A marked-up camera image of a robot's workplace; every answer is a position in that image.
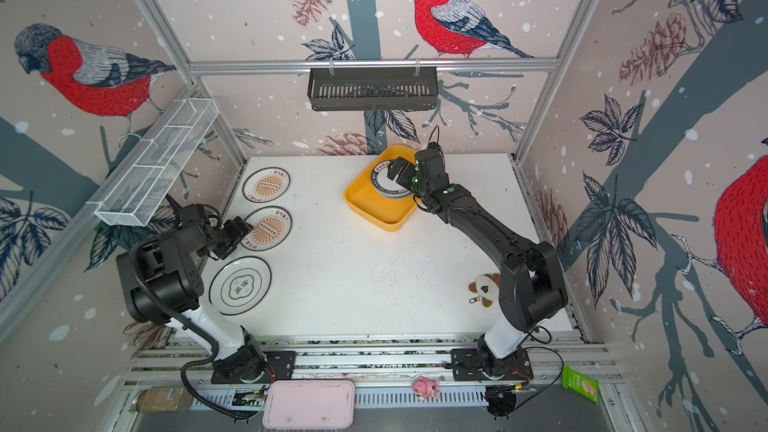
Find green rim plate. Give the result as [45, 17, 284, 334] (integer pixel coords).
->
[370, 160, 412, 200]

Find orange sunburst plate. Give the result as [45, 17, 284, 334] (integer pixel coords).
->
[241, 167, 291, 204]

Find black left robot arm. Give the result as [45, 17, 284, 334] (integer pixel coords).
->
[117, 196, 268, 383]

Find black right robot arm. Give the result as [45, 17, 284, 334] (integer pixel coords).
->
[387, 142, 568, 378]

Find yellow plastic bin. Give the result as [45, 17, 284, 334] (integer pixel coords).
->
[344, 145, 416, 232]

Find brown white plush toy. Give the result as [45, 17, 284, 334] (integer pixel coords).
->
[468, 273, 501, 308]

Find brown grain bag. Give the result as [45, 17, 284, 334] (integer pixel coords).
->
[132, 387, 193, 414]

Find pink plastic tray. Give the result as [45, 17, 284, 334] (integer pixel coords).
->
[262, 380, 356, 431]

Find pink pig toy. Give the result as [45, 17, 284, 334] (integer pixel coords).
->
[411, 376, 441, 401]

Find green snack packet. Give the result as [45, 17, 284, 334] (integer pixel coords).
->
[562, 366, 599, 404]

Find black hanging wire basket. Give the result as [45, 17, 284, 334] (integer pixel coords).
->
[307, 67, 439, 112]

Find white wire mesh shelf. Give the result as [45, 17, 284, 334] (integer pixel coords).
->
[95, 98, 219, 227]

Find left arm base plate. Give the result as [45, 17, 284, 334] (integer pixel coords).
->
[211, 351, 296, 385]

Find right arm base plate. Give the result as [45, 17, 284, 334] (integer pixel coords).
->
[449, 348, 533, 382]

